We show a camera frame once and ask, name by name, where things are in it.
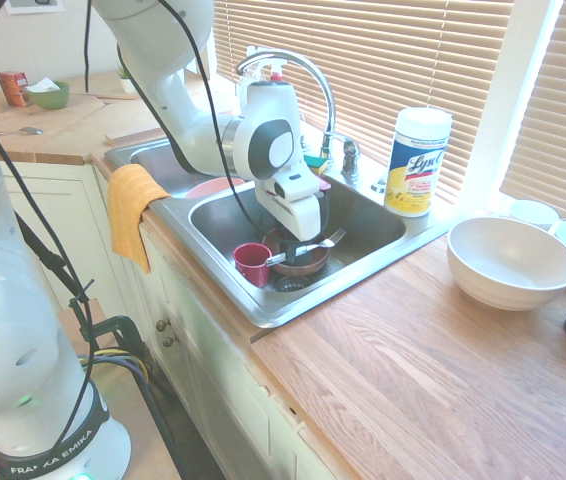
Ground red cardboard box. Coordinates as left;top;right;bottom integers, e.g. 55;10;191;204
0;71;32;108

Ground black camera cable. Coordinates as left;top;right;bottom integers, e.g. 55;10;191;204
155;0;334;251

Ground small potted plant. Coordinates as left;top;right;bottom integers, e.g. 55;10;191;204
116;62;137;94

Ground large white bowl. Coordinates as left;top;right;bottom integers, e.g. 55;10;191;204
446;216;566;312

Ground yellow and green sponge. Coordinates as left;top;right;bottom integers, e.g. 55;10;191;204
303;154;330;176

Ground metal drain strainer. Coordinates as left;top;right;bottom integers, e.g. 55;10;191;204
273;276;309;294

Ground wide beige window blind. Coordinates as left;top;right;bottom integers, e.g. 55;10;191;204
212;0;514;204

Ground small white cup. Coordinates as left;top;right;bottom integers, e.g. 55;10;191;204
507;198;561;231

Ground chrome gooseneck faucet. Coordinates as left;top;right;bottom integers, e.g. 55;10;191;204
235;49;338;156

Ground red spray bottle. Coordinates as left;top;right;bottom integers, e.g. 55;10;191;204
257;58;287;84

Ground green bowl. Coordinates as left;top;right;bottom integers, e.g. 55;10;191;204
26;79;71;110

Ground white crumpled paper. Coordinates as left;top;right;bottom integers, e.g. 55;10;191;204
24;78;60;95

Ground silver fork with white handle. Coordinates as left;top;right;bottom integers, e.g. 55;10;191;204
264;228;348;267

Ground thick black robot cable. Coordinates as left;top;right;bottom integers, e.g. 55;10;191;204
0;0;102;451

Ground stainless steel double sink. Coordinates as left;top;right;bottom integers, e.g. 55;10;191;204
103;137;457;329

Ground red cup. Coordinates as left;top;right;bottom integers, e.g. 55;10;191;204
233;243;273;289

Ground cream kitchen cabinet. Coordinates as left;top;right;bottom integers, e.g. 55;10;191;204
0;159;359;480

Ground orange dish cloth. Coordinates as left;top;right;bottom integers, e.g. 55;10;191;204
107;163;170;274

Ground Lysol wipes canister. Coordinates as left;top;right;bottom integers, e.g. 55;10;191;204
383;107;453;219

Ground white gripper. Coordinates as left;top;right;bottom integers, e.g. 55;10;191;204
254;167;325;265

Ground brown wooden bowl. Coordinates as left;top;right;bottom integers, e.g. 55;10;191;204
261;227;332;276

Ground pink bowl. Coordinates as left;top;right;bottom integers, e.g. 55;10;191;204
184;176;247;200

